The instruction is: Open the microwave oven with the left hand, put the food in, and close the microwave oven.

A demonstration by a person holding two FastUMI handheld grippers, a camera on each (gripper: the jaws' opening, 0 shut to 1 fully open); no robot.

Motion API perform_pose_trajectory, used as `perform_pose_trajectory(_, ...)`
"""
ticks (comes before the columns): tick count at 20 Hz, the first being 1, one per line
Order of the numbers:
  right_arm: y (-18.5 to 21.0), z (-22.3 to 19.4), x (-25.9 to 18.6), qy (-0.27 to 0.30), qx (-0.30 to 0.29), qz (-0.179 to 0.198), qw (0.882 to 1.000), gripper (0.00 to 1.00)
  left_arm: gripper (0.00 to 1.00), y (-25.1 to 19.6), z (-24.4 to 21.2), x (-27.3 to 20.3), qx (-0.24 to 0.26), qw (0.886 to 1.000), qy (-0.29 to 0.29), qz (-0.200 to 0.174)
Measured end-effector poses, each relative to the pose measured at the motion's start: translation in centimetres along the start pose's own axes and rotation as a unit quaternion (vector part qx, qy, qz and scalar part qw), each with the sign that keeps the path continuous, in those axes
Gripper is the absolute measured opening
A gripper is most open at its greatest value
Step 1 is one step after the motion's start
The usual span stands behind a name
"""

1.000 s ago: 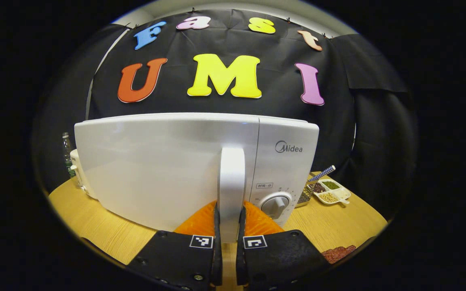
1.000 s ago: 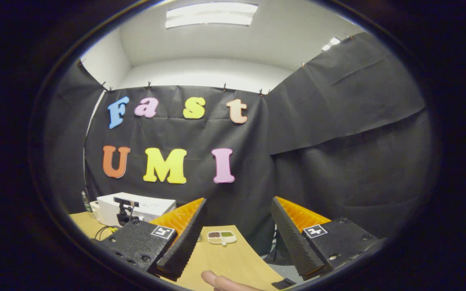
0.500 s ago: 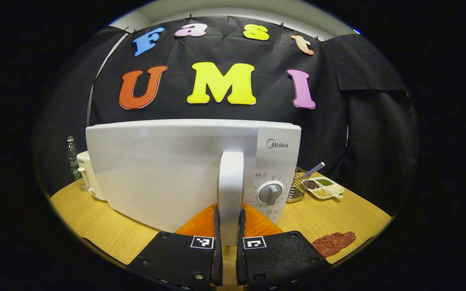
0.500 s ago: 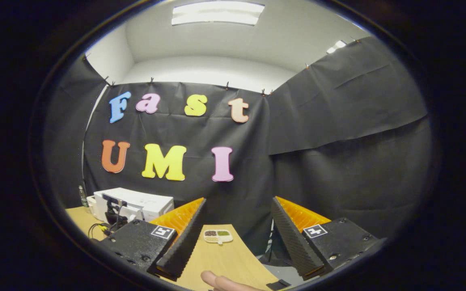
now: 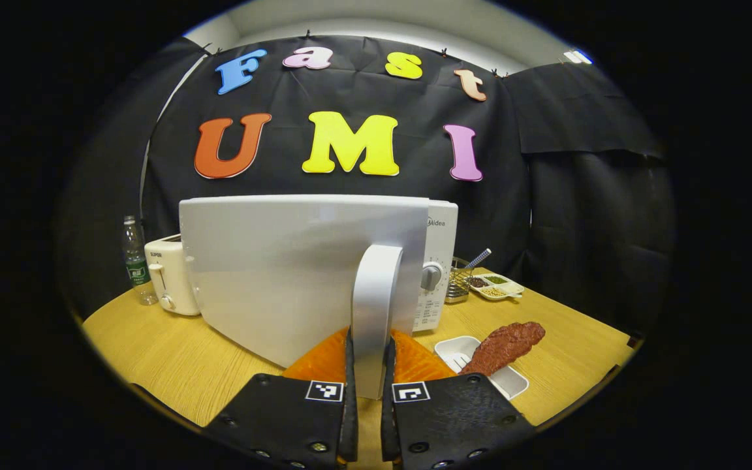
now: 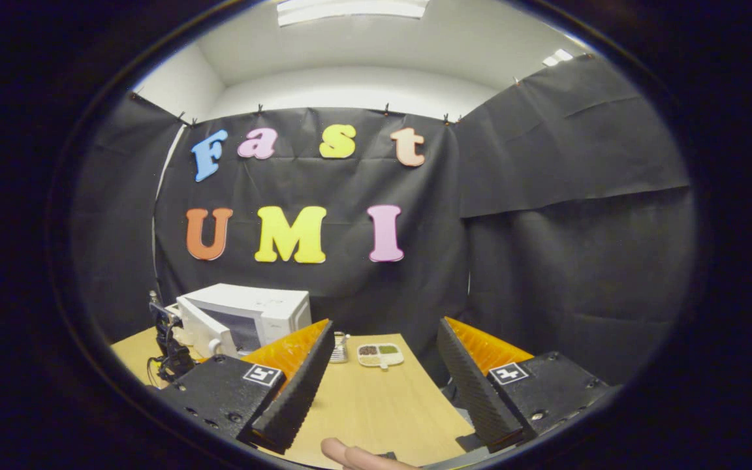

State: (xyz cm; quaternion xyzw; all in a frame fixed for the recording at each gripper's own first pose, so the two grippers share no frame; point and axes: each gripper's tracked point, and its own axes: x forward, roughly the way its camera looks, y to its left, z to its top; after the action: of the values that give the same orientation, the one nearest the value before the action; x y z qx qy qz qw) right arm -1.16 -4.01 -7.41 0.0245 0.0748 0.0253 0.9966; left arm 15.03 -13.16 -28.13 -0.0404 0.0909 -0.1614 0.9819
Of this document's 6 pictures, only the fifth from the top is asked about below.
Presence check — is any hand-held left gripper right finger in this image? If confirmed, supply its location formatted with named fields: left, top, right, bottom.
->
left=381, top=328, right=537, bottom=470

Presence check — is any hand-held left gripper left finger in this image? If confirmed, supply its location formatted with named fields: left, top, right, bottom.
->
left=203, top=326, right=358, bottom=470

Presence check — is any brown meat piece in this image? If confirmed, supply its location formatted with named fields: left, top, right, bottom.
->
left=460, top=321, right=546, bottom=377

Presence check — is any white microwave oven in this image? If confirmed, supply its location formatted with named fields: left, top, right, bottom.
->
left=179, top=194, right=459, bottom=400

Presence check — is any white rectangular tray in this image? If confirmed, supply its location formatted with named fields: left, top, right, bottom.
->
left=434, top=336, right=529, bottom=400

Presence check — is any white divided spice dish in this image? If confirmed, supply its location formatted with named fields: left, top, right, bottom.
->
left=466, top=273, right=525, bottom=301

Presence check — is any white toaster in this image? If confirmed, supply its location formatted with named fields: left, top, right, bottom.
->
left=144, top=234, right=202, bottom=317

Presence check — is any clear plastic water bottle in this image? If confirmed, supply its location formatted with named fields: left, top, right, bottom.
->
left=121, top=215, right=158, bottom=306

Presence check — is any wire mesh basket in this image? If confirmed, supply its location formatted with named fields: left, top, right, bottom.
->
left=445, top=257, right=475, bottom=305

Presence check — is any grey handled utensil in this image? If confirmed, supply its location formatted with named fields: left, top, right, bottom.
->
left=461, top=248, right=492, bottom=272

